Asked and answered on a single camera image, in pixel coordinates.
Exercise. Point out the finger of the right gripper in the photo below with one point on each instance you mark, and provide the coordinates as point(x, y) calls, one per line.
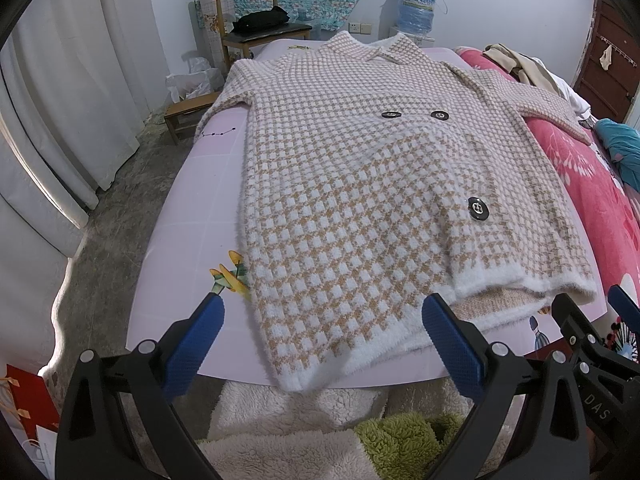
point(608, 384)
point(625, 307)

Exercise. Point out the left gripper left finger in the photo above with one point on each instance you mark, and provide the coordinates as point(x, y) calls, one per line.
point(95, 441)

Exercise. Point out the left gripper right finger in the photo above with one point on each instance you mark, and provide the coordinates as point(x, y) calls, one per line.
point(550, 439)

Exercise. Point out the beige white houndstooth coat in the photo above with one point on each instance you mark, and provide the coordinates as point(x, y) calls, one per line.
point(375, 176)

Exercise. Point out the beige clothes pile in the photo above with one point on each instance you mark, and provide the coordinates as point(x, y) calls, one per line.
point(522, 67)

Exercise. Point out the red paper bag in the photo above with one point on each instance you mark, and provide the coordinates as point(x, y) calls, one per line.
point(29, 425)

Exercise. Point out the pink floral blanket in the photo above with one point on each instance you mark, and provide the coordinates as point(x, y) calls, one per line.
point(590, 174)

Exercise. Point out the teal blue garment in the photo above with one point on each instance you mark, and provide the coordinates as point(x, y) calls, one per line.
point(623, 145)

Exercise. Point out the lilac bed sheet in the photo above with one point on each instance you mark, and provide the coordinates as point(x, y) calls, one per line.
point(197, 233)

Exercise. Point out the dark brown door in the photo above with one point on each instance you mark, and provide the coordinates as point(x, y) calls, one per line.
point(608, 78)

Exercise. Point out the small wooden stool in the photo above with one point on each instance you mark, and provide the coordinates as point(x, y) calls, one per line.
point(183, 115)

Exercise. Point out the white curtain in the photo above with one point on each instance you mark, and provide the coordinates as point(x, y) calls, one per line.
point(78, 80)

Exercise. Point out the white plastic bag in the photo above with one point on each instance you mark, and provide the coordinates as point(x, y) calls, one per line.
point(202, 79)

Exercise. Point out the wooden chair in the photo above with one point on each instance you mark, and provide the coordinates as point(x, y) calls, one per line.
point(230, 40)

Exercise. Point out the black garment on chair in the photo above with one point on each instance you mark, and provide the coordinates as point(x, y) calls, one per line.
point(258, 22)

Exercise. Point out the wall power socket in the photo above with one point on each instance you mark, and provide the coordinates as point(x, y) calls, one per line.
point(360, 28)

